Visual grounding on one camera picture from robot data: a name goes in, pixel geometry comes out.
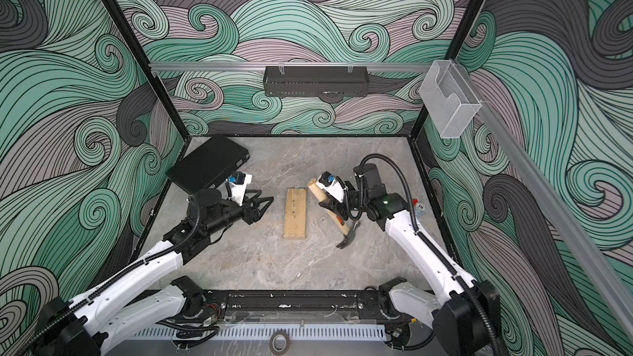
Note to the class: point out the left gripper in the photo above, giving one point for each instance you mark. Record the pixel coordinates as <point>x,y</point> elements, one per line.
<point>252,214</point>

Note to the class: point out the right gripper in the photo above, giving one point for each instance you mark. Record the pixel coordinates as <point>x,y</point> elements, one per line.
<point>339,208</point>

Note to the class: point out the wooden handle claw hammer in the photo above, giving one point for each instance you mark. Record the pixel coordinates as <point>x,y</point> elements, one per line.
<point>324,202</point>

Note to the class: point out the wooden board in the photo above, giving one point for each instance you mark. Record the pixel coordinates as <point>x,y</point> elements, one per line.
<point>295,214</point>

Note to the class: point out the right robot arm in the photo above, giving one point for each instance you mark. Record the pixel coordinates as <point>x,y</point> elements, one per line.
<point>462,311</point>

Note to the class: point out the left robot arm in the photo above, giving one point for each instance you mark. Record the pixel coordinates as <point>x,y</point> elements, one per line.
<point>96,321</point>

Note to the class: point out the black case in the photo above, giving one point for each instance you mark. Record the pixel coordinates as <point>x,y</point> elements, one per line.
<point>209,165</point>

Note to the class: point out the tape roll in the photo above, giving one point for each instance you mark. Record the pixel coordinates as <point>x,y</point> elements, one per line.
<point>279,343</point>

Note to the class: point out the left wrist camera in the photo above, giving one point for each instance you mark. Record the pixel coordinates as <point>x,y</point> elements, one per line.
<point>237,186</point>

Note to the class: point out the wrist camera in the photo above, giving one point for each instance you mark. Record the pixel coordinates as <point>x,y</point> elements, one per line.
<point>237,186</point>
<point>332,186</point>

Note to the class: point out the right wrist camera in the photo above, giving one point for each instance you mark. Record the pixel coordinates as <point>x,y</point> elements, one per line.
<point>332,186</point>

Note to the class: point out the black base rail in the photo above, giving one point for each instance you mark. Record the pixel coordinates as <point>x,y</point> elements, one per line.
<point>365,304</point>

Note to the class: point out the clear plastic wall bin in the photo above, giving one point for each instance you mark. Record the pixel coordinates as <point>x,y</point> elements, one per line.
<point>450,97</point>

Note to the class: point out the aluminium wall rail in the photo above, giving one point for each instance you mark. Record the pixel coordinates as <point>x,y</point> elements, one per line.
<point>227,66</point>

